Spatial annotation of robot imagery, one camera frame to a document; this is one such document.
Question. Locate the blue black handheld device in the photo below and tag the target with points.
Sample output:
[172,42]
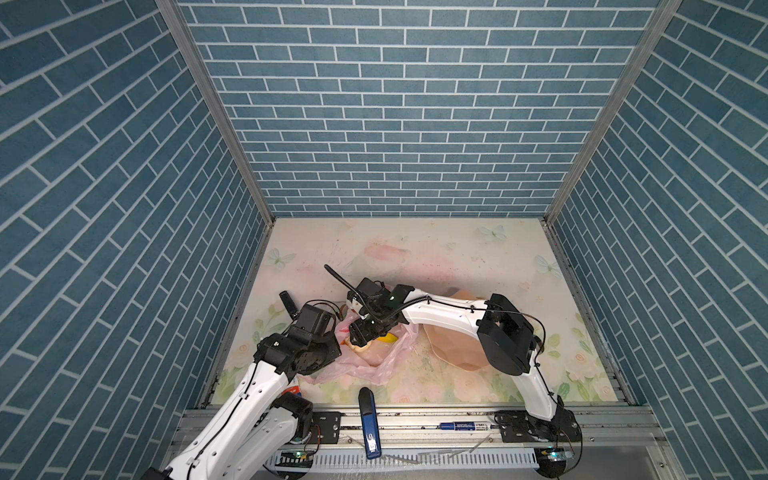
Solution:
[369,424]

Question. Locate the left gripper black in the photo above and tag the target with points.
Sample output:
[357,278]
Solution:
[335,351]

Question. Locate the red white blue tube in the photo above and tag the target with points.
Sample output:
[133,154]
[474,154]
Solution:
[293,391]

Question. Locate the white slotted cable duct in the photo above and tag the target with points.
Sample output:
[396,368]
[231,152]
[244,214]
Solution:
[355,461]

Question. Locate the aluminium front rail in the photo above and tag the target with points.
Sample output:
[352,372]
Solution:
[611,424]

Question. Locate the blue marker pen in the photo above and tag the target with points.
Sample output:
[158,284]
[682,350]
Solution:
[470,426]

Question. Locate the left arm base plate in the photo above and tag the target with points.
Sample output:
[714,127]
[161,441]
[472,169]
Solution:
[320,428]

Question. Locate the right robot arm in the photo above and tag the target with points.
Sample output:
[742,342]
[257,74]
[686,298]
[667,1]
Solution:
[505,335]

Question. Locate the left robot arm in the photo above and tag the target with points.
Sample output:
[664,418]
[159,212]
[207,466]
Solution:
[262,414]

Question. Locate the pink scalloped bowl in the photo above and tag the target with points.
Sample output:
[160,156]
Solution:
[455,348]

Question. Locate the pink plastic bag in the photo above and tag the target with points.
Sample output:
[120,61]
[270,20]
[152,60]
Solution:
[375,363]

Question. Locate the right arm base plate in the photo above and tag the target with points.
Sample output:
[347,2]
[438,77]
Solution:
[518,426]

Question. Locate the yellow fake lemon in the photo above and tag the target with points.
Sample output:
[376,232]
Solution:
[389,338]

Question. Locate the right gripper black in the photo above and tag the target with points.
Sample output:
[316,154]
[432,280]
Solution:
[359,334]

